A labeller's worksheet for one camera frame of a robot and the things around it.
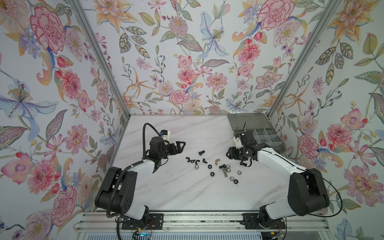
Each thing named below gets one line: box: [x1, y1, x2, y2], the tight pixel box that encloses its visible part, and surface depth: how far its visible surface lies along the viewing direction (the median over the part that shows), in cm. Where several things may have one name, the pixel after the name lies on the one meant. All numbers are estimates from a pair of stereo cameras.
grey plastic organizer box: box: [227, 112, 287, 153], surface depth 121 cm
